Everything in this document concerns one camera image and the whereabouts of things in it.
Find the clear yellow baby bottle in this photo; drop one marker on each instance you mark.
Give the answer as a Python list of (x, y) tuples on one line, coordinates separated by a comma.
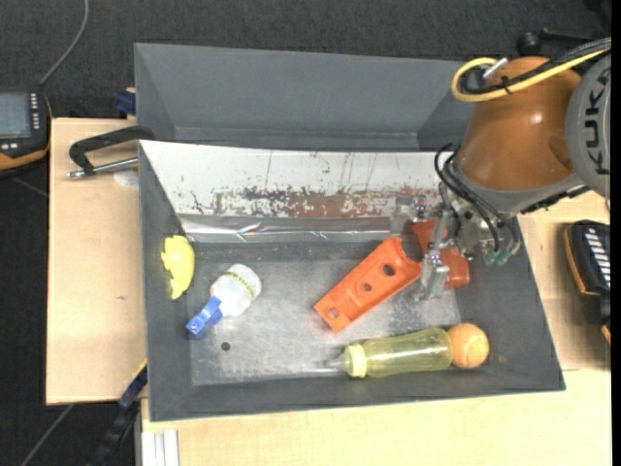
[(407, 355)]

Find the white spray bottle blue trigger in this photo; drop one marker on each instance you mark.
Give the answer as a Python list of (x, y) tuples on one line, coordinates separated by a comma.
[(235, 289)]

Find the orange plastic toy tool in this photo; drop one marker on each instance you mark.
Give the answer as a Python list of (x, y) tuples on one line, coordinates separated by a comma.
[(369, 284)]

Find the orange ball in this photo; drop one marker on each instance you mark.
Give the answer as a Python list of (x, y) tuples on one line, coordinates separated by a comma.
[(469, 346)]

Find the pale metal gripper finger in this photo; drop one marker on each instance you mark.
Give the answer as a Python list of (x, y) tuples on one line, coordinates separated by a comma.
[(412, 211), (433, 279)]

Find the grey metal bin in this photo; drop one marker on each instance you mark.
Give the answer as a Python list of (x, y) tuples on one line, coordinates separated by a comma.
[(291, 100)]

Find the yellow plastic toy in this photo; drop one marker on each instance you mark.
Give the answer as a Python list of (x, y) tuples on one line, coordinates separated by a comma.
[(178, 265)]

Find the pale wood board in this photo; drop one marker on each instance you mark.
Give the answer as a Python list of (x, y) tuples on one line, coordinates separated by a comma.
[(92, 260)]

